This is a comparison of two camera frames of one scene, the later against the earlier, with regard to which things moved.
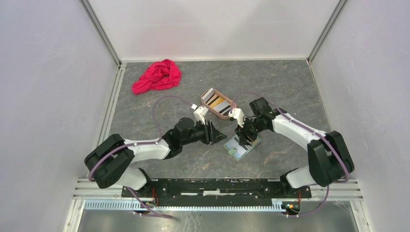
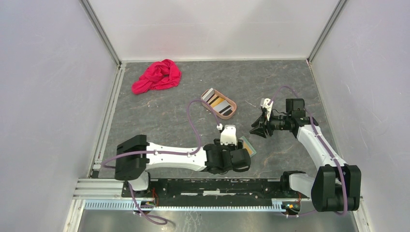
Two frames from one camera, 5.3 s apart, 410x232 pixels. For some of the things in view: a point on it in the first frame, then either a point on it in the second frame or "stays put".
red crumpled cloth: x=158 y=75 stays put
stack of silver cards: x=207 y=96 stays put
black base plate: x=216 y=190 stays put
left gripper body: x=199 y=133 to x=229 y=147
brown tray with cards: x=217 y=103 stays put
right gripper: x=243 y=132 to x=259 y=131
